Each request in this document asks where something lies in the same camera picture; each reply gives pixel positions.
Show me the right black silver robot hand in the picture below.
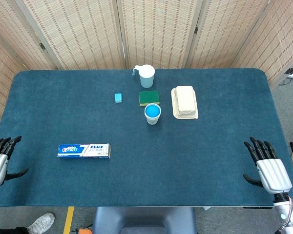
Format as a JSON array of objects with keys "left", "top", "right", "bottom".
[{"left": 243, "top": 136, "right": 293, "bottom": 195}]

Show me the blue white toothpaste box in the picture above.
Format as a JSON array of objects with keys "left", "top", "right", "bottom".
[{"left": 57, "top": 143, "right": 111, "bottom": 160}]

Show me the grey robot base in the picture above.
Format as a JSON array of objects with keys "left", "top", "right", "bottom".
[{"left": 92, "top": 207, "right": 197, "bottom": 234}]

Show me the beige takeout food container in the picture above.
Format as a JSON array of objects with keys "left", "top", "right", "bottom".
[{"left": 170, "top": 85, "right": 199, "bottom": 120}]

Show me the dark blue table mat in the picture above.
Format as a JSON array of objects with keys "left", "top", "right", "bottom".
[{"left": 0, "top": 68, "right": 293, "bottom": 208}]

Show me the floral white paper cup stack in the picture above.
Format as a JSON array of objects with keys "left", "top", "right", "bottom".
[{"left": 144, "top": 103, "right": 162, "bottom": 125}]

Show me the green yellow scrubbing sponge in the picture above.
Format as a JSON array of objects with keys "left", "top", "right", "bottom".
[{"left": 138, "top": 90, "right": 160, "bottom": 107}]

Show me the light blue plastic mug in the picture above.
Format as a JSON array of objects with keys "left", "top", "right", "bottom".
[{"left": 132, "top": 65, "right": 155, "bottom": 89}]

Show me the woven bamboo folding screen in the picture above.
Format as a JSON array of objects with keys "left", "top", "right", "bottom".
[{"left": 0, "top": 0, "right": 293, "bottom": 117}]

